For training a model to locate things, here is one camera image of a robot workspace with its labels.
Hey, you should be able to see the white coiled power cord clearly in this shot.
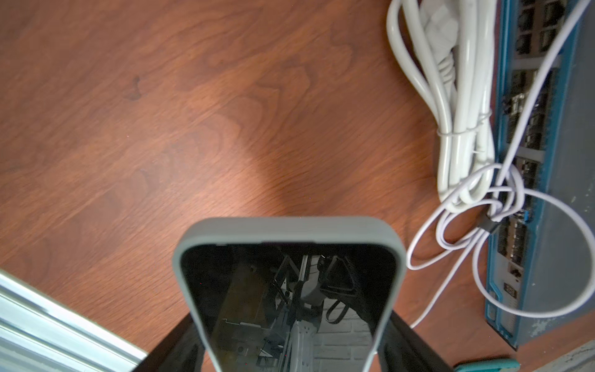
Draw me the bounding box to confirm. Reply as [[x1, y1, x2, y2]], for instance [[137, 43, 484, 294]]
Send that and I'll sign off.
[[385, 0, 498, 215]]

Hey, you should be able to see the smartphone with green case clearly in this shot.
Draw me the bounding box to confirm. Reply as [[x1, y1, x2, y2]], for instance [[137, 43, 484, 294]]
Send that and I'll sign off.
[[173, 217, 405, 371]]

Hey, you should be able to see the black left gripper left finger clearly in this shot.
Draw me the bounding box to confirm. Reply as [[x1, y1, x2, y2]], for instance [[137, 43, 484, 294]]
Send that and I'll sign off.
[[133, 314, 205, 372]]

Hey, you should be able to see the grey blue network switch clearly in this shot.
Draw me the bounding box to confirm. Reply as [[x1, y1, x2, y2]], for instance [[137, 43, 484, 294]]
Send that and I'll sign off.
[[484, 0, 595, 350]]

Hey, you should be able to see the white USB charging cable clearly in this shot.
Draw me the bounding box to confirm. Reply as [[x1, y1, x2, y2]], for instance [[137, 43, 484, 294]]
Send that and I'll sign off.
[[405, 0, 595, 329]]

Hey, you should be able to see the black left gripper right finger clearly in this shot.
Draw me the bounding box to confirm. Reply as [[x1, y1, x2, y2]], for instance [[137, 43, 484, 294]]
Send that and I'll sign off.
[[377, 312, 453, 372]]

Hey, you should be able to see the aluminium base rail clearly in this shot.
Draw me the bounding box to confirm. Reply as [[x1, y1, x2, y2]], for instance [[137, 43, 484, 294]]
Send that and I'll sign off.
[[1, 271, 147, 371]]

